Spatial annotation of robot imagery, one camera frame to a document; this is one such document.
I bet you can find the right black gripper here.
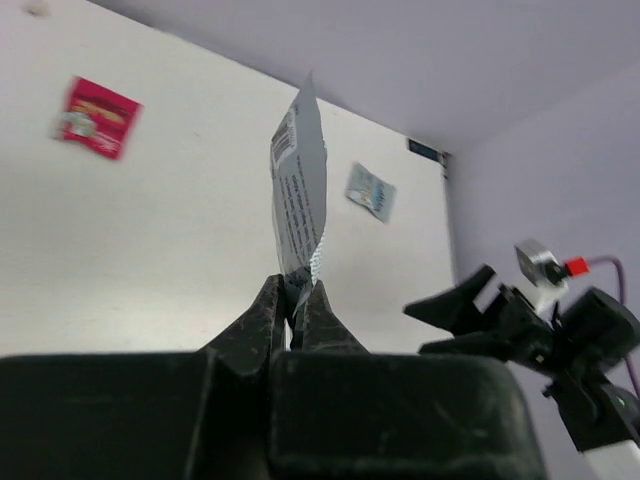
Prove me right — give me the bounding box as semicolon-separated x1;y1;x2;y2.
403;265;564;375

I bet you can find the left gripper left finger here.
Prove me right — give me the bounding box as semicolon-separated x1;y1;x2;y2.
201;274;288;378

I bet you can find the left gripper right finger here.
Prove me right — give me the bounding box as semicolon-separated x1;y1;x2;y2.
289;280;368;354

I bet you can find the grey snack packet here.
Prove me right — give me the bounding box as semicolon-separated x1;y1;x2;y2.
345;162;397;223
270;76;327;318

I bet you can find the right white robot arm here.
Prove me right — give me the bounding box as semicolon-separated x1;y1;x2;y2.
404;259;639;479

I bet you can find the small pink snack packet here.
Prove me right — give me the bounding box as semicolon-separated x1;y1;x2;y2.
53;76;143;161

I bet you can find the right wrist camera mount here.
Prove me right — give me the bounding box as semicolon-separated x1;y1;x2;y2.
513;239;589;315

